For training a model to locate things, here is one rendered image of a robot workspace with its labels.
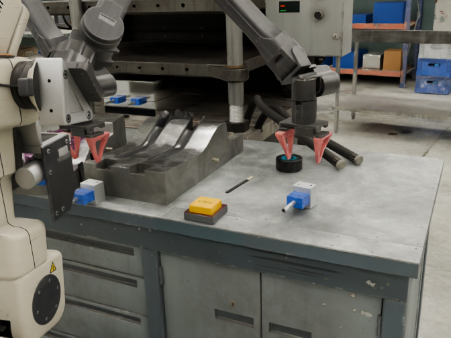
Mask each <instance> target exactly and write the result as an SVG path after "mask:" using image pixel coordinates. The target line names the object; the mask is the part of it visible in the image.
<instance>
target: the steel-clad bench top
mask: <svg viewBox="0 0 451 338"><path fill-rule="evenodd" d="M243 149H244V151H243V152H241V153H240V154H238V155H237V156H236V157H234V158H232V159H231V160H230V161H229V162H227V163H226V164H224V165H223V166H222V167H220V168H218V169H217V170H216V171H215V172H213V173H211V174H210V175H209V176H207V177H206V178H204V179H203V180H202V181H201V182H199V183H197V184H196V185H195V186H193V187H192V188H190V189H189V190H188V191H187V192H185V193H183V194H182V195H181V196H179V197H178V198H177V199H175V200H174V201H173V202H171V203H169V204H168V205H159V204H154V203H147V202H142V201H135V200H130V199H123V198H118V197H114V196H106V195H105V201H103V202H101V203H99V204H97V205H94V204H91V203H87V204H85V206H89V207H96V208H100V209H107V210H111V211H119V212H122V213H130V214H134V215H141V216H145V217H152V218H157V219H164V220H168V221H175V222H179V223H186V224H191V225H198V226H202V227H209V228H213V229H220V230H224V231H231V232H236V233H243V234H247V235H254V236H259V237H265V238H270V239H277V240H281V241H288V242H292V243H299V244H303V245H310V246H315V247H322V248H326V249H333V250H338V251H344V252H349V253H353V254H360V255H364V256H371V257H376V258H383V259H387V260H394V261H398V262H405V263H409V264H417V265H419V263H420V259H421V254H422V251H423V245H424V242H425V237H426V234H427V230H428V225H429V222H430V217H431V214H432V209H433V205H434V200H435V197H436V192H437V188H438V183H439V180H440V175H441V171H442V166H443V163H444V159H441V158H429V157H421V156H408V155H400V154H387V153H379V152H366V151H358V150H352V151H353V152H355V153H357V154H358V155H360V156H362V157H363V162H362V163H361V164H360V165H357V164H355V163H353V162H351V161H349V160H347V159H346V158H344V157H342V156H341V155H339V154H337V153H335V152H334V151H332V150H330V149H329V148H327V149H328V150H329V151H331V152H332V153H334V154H335V155H337V156H338V157H339V158H341V159H342V160H343V161H345V163H346V165H345V167H344V168H343V169H341V170H339V169H337V168H336V167H335V166H333V165H332V164H330V163H329V162H328V161H327V160H325V159H324V158H321V162H320V163H319V164H317V163H316V159H315V152H314V151H313V150H312V149H311V148H309V147H308V146H304V145H296V144H293V149H292V154H297V155H300V156H301V157H302V158H303V165H302V170H301V171H299V172H294V173H285V172H279V171H278V170H277V169H276V157H277V156H279V155H281V154H285V152H284V149H283V148H282V146H281V144H280V143H275V142H262V141H254V140H247V139H243ZM251 176H253V179H251V180H249V181H248V182H246V183H244V184H243V185H241V186H239V187H237V188H236V189H235V190H233V191H231V192H230V193H226V191H227V190H229V189H231V188H232V187H234V186H235V185H237V184H239V183H241V182H242V181H244V180H245V179H247V178H249V177H251ZM299 181H301V182H307V183H312V184H316V185H317V200H316V205H315V206H313V207H312V208H311V209H307V208H303V209H297V208H294V207H292V208H291V209H289V210H288V211H287V212H286V213H283V212H282V208H284V207H285V206H287V195H289V194H290V193H292V191H293V185H294V184H296V183H297V182H299ZM200 196H204V197H208V198H213V199H221V203H222V204H225V205H227V206H228V211H227V213H226V214H225V215H224V216H223V217H221V218H220V219H219V220H218V221H217V222H216V223H215V224H213V225H211V224H207V223H200V222H196V221H188V220H184V212H185V211H186V210H187V209H188V208H189V205H190V204H191V203H192V202H194V201H195V200H197V199H198V198H199V197H200Z"/></svg>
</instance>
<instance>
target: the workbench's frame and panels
mask: <svg viewBox="0 0 451 338"><path fill-rule="evenodd" d="M442 171H443V167H442ZM442 171H441V175H440V180H441V176H442ZM440 180H439V183H438V188H439V185H440ZM438 188H437V192H436V197H437V193H438ZM436 197H435V200H434V205H435V202H436ZM434 205H433V209H432V214H433V211H434ZM13 206H14V213H15V217H20V218H28V219H38V220H41V221H42V222H43V223H44V224H45V227H46V245H47V249H52V250H57V251H59V252H60V253H61V254H62V267H63V277H64V297H65V305H64V311H63V314H62V316H61V318H60V320H59V321H58V322H57V323H56V324H55V326H53V327H52V328H51V329H50V330H49V331H48V332H46V333H45V334H44V335H43V336H42V337H40V338H418V335H419V323H420V316H421V304H422V297H423V285H424V278H425V265H426V259H427V252H428V239H429V233H430V223H431V220H432V214H431V217H430V222H429V225H428V230H427V234H426V237H425V242H424V245H423V251H422V254H421V259H420V263H419V265H417V264H409V263H405V262H398V261H394V260H387V259H383V258H376V257H371V256H364V255H360V254H356V253H349V252H344V251H338V250H333V249H326V248H322V247H315V246H310V245H303V244H299V243H292V242H288V241H281V240H277V239H270V238H265V237H259V236H254V235H247V234H243V233H236V232H231V231H224V230H220V229H213V228H209V227H202V226H198V225H191V224H186V223H179V222H175V221H168V220H164V219H157V218H152V217H145V216H141V215H134V214H130V213H122V212H119V211H111V210H107V209H100V208H96V207H89V206H84V205H78V204H72V207H71V209H70V210H69V211H67V212H66V213H65V214H63V216H61V217H60V218H59V219H57V220H56V221H55V222H52V218H51V212H50V205H49V200H48V199H43V198H40V197H35V196H28V195H24V194H13Z"/></svg>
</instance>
